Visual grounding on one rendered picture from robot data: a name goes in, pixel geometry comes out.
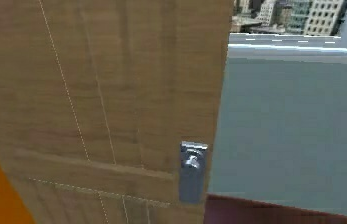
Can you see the window with city view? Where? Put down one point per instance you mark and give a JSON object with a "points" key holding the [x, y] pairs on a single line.
{"points": [[291, 23]]}

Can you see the light brown wooden room door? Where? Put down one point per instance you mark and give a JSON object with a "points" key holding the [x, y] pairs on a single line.
{"points": [[97, 93]]}

